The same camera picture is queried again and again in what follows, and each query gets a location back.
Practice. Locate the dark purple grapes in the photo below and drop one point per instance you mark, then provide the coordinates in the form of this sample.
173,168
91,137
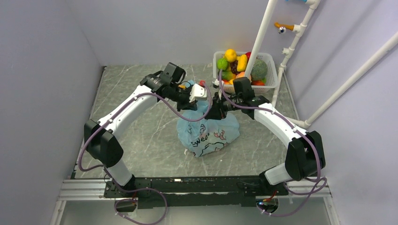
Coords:
233,67

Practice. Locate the green orange mango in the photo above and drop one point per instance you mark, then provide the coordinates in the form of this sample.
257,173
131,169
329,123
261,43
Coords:
228,75

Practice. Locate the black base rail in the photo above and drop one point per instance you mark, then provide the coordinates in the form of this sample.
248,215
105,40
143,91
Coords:
198,199

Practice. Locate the orange faucet tap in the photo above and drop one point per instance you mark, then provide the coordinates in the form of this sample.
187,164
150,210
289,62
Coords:
282,28

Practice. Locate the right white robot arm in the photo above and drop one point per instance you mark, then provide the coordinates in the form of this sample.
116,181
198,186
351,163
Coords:
304,156

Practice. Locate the yellow lemon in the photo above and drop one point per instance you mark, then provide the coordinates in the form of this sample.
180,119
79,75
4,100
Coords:
230,55

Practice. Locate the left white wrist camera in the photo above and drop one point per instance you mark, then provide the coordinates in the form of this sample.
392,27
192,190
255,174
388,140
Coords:
197,93

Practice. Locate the yellow mango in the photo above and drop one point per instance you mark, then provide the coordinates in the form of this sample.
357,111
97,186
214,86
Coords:
242,62

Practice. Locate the green lime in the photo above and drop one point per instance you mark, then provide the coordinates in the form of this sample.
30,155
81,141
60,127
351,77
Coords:
222,64

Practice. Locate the white plastic fruit basket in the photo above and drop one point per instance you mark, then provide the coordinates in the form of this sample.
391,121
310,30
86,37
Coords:
270,82

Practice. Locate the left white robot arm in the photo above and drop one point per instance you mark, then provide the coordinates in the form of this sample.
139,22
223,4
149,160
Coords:
100,137

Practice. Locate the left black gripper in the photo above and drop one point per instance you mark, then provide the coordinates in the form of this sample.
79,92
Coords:
187,105

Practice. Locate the aluminium frame rail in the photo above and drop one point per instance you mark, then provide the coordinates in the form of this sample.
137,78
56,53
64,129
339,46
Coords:
101,189

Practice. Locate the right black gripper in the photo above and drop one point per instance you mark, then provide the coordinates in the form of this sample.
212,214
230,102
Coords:
217,111

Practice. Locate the peach fruit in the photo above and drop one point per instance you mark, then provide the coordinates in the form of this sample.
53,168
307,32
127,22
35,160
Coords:
242,74

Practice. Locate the light blue plastic bag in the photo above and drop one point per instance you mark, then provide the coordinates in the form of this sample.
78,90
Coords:
207,136

